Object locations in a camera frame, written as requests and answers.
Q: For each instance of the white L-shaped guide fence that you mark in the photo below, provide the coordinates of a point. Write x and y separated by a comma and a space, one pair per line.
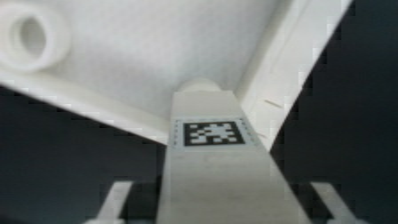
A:
298, 34

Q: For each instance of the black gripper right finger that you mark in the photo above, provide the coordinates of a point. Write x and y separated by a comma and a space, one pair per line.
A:
324, 205

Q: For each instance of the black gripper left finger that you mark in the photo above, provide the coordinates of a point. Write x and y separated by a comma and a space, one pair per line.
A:
129, 206

